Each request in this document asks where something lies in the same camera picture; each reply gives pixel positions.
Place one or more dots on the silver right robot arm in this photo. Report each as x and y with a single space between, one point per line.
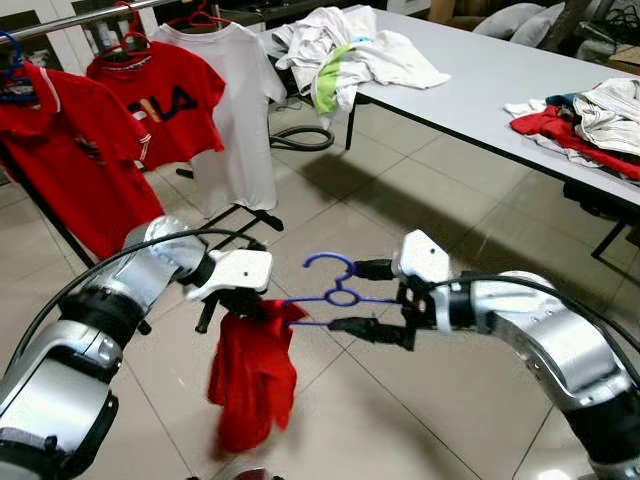
540 340

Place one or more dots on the red polo shirt white trim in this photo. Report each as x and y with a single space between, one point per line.
70 180

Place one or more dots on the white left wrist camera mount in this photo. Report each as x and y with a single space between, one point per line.
235 270

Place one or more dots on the red garment under pile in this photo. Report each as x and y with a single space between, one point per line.
545 125

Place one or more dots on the dark wicker armchair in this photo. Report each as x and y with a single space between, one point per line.
585 20

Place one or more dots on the red FILA T-shirt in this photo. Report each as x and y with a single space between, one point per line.
170 140

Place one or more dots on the metal clothes rack black frame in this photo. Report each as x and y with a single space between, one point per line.
262 217

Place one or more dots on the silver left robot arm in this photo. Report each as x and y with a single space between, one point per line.
100 310

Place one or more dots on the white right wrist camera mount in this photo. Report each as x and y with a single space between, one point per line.
420 255

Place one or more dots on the white T-shirt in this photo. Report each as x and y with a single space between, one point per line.
245 150

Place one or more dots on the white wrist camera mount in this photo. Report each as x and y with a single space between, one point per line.
420 255
235 270

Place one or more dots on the brown cardboard box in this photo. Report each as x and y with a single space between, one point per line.
625 58

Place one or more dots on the lime green white garment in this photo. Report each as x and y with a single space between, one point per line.
325 88

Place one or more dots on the blue plastic clothes hanger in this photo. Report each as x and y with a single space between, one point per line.
345 297

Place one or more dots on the white crumpled garment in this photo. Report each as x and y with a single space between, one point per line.
395 60

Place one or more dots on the large white table black legs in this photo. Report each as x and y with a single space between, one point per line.
490 70

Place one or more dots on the red plastic clothes hanger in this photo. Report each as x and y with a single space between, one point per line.
198 18
125 40

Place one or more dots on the grey pillow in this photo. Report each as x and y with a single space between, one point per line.
508 20
545 28

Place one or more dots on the thin blue clothes hanger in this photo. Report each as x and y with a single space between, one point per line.
15 90

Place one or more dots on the plain red shirt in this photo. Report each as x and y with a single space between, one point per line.
250 380

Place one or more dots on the blue jeans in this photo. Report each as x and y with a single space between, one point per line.
563 100

